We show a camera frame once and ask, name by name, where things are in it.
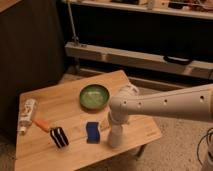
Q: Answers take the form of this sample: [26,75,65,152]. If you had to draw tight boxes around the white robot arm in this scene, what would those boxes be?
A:
[108,83,213,130]

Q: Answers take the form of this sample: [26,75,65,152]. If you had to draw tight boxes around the blue eraser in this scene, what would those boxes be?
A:
[86,122,100,143]

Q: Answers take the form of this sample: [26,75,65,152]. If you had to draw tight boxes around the green bowl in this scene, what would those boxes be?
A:
[79,84,110,110]

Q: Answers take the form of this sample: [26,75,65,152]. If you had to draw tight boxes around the wooden table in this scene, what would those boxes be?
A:
[15,71,161,171]

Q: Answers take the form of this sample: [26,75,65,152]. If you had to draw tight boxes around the black white striped block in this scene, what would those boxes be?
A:
[50,127,69,148]

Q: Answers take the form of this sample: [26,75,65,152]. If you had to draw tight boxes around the orange carrot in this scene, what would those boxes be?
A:
[33,119,50,133]

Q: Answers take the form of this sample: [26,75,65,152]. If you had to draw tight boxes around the clear plastic bottle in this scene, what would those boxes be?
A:
[18,99,37,135]

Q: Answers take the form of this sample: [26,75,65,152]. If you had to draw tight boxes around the metal shelf rack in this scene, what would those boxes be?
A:
[61,0,213,80]

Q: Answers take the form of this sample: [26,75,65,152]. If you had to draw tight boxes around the black cables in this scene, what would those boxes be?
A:
[196,126,213,171]

